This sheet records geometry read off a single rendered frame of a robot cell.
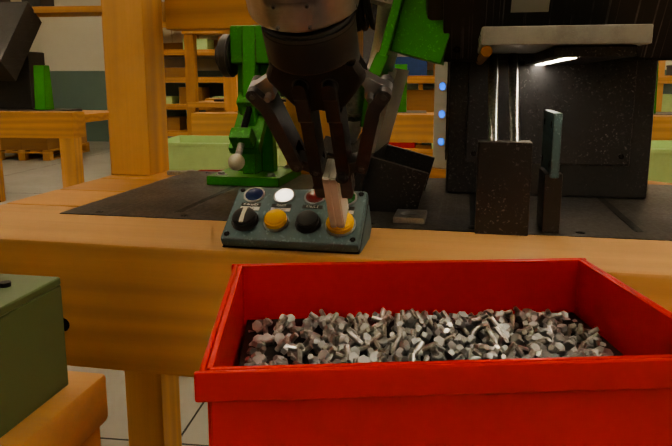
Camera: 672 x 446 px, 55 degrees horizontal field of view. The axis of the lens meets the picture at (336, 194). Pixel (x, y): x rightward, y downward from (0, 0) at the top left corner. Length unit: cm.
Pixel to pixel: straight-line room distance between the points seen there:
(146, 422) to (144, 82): 76
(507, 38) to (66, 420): 51
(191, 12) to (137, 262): 81
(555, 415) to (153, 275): 46
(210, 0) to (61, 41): 1120
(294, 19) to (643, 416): 34
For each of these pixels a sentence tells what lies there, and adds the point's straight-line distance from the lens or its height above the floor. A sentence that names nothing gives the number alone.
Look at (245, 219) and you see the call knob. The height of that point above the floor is 93.
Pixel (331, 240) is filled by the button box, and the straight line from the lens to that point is 66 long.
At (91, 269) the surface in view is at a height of 87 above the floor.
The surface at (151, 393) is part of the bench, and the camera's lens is 155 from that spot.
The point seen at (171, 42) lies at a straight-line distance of 1168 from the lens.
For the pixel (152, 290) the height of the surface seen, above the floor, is 85.
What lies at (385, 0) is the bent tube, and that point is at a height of 119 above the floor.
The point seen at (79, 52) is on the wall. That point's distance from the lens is 1242.
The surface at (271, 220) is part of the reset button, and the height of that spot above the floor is 93.
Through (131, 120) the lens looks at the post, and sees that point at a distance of 140.
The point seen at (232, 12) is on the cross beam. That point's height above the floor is 122.
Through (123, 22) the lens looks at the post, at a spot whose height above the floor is 119.
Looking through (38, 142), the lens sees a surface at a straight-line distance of 964.
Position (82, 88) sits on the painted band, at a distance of 1240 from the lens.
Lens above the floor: 108
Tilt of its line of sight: 10 degrees down
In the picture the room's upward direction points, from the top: straight up
